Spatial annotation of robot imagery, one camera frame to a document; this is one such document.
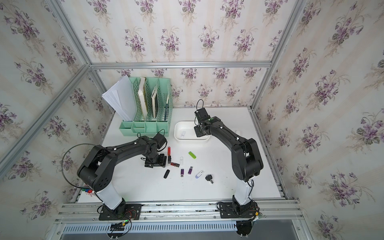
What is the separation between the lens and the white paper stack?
93 cm

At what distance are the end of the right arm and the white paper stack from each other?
51 cm

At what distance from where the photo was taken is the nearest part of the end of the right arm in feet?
2.19
